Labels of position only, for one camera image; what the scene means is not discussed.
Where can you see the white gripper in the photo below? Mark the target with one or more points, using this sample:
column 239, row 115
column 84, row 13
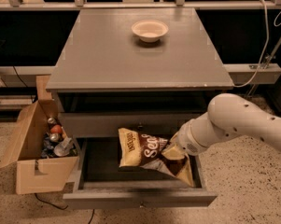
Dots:
column 187, row 140

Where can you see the brown chip bag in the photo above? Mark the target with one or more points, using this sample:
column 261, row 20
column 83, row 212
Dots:
column 145, row 151

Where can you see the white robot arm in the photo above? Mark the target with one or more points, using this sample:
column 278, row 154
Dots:
column 227, row 117

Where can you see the grey open lower drawer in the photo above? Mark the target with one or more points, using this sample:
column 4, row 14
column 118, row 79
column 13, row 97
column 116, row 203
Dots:
column 100, row 183

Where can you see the grey drawer cabinet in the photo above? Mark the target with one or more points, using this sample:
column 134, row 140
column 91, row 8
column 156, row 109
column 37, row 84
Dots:
column 106, row 68

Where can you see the grey upper drawer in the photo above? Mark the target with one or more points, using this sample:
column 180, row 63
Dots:
column 107, row 124

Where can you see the clear plastic bottle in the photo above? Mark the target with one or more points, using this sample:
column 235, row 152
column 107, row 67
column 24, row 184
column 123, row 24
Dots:
column 64, row 147

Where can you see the red apple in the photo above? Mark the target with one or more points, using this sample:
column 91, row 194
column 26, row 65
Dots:
column 57, row 129

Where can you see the white paper bowl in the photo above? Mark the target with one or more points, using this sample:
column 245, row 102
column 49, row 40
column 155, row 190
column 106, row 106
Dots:
column 150, row 30

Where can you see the silver can top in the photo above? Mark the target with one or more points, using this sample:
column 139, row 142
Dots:
column 54, row 137

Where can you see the silver can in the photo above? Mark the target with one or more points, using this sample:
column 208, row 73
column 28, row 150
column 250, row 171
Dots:
column 51, row 121
column 54, row 137

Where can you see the cardboard box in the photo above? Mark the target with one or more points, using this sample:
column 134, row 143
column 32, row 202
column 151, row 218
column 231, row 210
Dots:
column 34, row 174

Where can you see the metal railing frame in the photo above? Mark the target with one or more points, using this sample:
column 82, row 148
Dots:
column 78, row 5

